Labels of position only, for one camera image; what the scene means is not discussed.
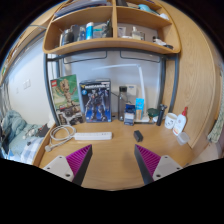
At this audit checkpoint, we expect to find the green round dish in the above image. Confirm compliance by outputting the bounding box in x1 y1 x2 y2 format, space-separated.
147 107 161 119

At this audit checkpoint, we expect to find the small blue carton box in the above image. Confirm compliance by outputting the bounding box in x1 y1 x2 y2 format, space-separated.
123 103 137 126

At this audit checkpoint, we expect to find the teal blanket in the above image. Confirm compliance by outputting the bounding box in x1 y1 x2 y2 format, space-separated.
0 109 46 164

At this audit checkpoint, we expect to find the green patterned hanging towel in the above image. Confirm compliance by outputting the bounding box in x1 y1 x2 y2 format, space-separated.
208 96 224 144

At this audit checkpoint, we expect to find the clear plastic container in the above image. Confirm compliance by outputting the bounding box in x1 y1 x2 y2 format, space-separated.
176 131 190 146

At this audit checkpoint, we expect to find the green toy figure box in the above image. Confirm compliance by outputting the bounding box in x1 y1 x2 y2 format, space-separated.
49 73 85 126

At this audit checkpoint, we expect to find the white mug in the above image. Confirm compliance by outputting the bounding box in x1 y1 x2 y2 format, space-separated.
164 112 178 130

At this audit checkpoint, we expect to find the black metal desk frame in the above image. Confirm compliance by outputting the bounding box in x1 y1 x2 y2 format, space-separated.
43 48 179 126

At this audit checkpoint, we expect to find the black charger block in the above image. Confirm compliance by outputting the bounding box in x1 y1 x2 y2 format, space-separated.
133 129 144 143

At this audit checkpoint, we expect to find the blue robot model kit box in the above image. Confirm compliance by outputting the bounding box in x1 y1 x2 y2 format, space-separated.
79 78 112 123

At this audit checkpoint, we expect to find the white red-capped lotion bottle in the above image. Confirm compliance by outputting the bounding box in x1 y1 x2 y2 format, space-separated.
172 106 189 137

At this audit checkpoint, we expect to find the white power strip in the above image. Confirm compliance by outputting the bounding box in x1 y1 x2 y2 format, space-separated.
73 131 113 141

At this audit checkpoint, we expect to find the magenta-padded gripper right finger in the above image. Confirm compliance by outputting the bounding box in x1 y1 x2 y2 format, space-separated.
133 143 184 186

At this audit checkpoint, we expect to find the light blue blister package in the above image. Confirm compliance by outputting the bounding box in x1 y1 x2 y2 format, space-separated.
134 97 145 122

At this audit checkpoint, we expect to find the black electric shaver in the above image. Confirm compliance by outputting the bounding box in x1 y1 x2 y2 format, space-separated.
155 103 168 127

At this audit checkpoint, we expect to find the white desk lamp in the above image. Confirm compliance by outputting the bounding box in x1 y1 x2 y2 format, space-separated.
91 63 154 124

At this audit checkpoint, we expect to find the dark clear drink bottle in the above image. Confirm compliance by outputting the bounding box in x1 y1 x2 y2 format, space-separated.
117 85 129 122

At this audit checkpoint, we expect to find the white power strip cable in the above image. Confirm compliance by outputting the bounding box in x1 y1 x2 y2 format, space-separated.
44 124 77 153

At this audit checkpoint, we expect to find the white wall light switch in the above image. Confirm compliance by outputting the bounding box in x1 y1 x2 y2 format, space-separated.
22 78 32 90

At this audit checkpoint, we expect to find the wooden shelf unit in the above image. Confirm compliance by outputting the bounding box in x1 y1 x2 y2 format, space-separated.
42 0 183 56

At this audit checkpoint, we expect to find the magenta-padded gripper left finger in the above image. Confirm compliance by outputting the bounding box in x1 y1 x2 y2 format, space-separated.
43 143 94 186

